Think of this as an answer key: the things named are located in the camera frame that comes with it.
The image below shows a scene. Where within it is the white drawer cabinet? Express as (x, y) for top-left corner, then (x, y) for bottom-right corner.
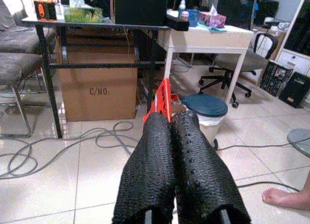
(276, 0), (310, 76)

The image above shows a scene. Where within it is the black floor cable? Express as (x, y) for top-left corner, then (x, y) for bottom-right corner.
(236, 181), (301, 193)
(217, 141), (291, 151)

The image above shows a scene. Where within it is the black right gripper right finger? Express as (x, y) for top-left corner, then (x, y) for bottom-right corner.
(170, 110), (251, 224)

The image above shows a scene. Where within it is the grey office chair black base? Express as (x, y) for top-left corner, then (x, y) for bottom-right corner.
(198, 32), (279, 108)

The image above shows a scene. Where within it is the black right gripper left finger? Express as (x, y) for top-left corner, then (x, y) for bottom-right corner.
(112, 112), (176, 224)

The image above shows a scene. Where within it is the blue plastic cup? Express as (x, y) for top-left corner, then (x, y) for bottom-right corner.
(186, 7), (201, 28)

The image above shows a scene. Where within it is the grey round fan base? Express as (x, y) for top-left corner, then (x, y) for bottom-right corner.
(287, 128), (310, 158)

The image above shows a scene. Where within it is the plain black box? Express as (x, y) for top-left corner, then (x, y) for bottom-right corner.
(278, 71), (310, 108)

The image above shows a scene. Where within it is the brown cushioned chair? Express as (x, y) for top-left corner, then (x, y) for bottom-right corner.
(0, 25), (58, 54)
(0, 52), (44, 139)

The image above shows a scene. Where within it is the person in black shorts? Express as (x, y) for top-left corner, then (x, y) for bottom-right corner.
(262, 170), (310, 211)

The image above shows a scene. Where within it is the large brown cardboard box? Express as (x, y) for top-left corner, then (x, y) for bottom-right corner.
(57, 32), (139, 122)

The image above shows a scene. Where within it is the black plastic tray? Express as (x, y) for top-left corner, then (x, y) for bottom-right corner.
(166, 10), (190, 31)

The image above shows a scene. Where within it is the large black speaker box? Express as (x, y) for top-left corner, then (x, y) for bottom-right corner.
(110, 0), (170, 26)

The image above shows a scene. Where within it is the white bin with blue lid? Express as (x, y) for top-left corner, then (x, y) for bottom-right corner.
(181, 93), (229, 149)

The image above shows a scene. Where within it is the teal cloth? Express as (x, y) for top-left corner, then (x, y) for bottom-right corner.
(197, 24), (228, 32)

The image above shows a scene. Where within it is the white desk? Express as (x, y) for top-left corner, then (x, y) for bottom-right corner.
(157, 24), (254, 106)

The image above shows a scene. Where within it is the black frame desk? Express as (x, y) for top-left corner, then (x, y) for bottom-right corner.
(21, 17), (170, 139)

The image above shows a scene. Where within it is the orange printed packaging card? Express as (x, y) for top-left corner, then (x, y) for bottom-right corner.
(142, 77), (174, 124)

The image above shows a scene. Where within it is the orange and black device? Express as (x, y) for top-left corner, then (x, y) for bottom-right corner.
(33, 0), (58, 22)

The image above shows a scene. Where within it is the white teal squeeze bottle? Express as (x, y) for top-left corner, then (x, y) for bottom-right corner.
(178, 0), (188, 19)

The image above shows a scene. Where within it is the pink tissue box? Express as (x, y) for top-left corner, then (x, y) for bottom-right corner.
(198, 4), (227, 29)

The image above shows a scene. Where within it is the green tissue box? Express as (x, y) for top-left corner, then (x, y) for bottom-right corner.
(63, 0), (104, 23)

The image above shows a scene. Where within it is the grey floor cable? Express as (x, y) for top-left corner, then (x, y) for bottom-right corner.
(0, 121), (136, 180)

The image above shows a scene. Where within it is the black patterned box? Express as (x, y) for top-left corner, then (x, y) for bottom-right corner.
(260, 60), (294, 98)

